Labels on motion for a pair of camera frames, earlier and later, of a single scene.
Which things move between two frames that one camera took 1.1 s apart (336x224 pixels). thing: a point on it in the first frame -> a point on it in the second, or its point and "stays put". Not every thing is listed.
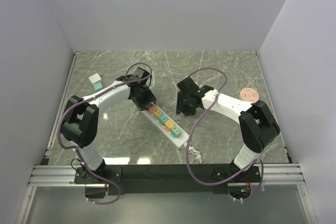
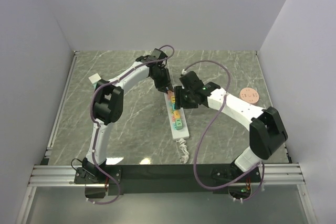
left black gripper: (149, 98) -> (163, 86)
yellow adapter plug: (169, 124) -> (177, 114)
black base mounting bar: (170, 179) stays put
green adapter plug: (175, 131) -> (178, 124)
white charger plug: (94, 78) stays put
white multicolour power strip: (165, 123) -> (178, 126)
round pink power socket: (249, 94) stays put
